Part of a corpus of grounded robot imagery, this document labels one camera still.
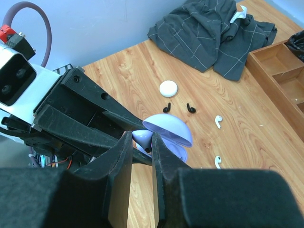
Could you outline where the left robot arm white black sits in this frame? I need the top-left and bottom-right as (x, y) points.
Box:
(0, 66), (144, 168)

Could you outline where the white earbud charging case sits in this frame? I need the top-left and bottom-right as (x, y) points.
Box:
(159, 80), (178, 97)

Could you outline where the white earbud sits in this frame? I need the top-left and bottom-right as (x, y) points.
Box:
(215, 115), (223, 129)
(214, 156), (222, 169)

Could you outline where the dark rolled tie left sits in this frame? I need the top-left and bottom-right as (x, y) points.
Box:
(285, 30), (304, 62)

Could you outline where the black earbud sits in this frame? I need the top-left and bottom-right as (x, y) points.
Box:
(186, 103), (196, 114)
(162, 102), (171, 113)

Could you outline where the white earbud upper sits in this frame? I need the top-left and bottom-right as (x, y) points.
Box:
(215, 115), (223, 129)

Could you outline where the purple earbud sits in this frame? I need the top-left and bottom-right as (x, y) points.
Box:
(132, 130), (153, 153)

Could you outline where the purple earbud charging case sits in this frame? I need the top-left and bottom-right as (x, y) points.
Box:
(141, 114), (193, 162)

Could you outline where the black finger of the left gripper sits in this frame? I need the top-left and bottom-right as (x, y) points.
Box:
(62, 71), (145, 130)
(34, 104), (152, 166)

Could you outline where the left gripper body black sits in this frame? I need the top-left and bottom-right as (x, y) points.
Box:
(30, 67), (114, 152)

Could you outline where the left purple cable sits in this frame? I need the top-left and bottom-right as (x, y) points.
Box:
(3, 1), (52, 68)

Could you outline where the white earbud lower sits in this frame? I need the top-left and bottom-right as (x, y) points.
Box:
(214, 156), (222, 169)

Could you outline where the wooden compartment tray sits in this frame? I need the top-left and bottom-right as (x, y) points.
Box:
(246, 41), (304, 140)

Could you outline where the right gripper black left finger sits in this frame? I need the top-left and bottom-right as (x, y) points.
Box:
(0, 132), (133, 228)

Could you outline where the grey checked cloth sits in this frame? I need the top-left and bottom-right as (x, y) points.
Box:
(148, 0), (277, 81)

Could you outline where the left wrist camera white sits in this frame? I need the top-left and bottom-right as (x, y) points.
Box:
(0, 25), (61, 124)

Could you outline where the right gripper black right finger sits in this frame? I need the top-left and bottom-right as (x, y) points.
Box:
(152, 133), (304, 228)

